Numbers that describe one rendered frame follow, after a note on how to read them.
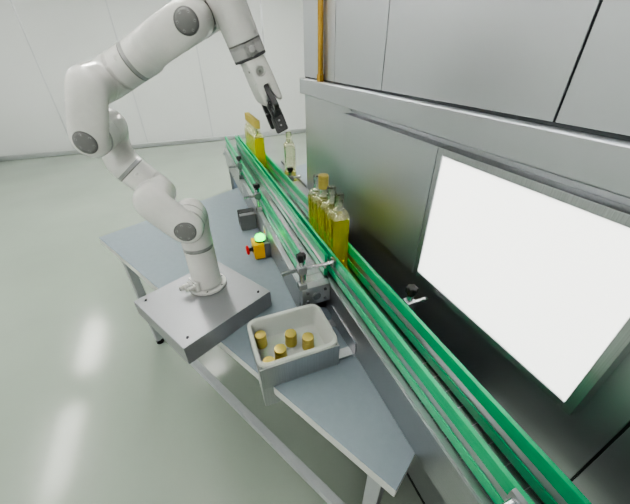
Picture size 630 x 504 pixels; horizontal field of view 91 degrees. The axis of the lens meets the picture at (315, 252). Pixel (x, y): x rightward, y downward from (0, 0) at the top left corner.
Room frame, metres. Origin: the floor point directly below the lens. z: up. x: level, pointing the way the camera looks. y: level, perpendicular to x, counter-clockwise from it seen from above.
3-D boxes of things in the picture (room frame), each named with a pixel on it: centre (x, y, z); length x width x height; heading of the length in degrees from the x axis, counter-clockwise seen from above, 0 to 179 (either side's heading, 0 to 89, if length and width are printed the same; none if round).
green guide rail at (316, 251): (1.61, 0.28, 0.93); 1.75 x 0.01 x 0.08; 21
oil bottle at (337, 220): (0.86, -0.07, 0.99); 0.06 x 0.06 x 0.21; 21
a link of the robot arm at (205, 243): (0.85, 0.38, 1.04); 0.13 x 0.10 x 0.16; 13
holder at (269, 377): (0.61, 0.04, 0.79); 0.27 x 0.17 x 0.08; 111
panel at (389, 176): (0.70, -0.28, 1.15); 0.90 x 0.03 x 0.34; 21
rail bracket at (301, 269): (0.74, 0.02, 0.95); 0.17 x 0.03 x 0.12; 111
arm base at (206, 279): (0.84, 0.39, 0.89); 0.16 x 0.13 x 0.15; 135
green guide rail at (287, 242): (1.58, 0.35, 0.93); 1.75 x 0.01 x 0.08; 21
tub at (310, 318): (0.60, 0.07, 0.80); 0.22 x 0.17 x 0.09; 111
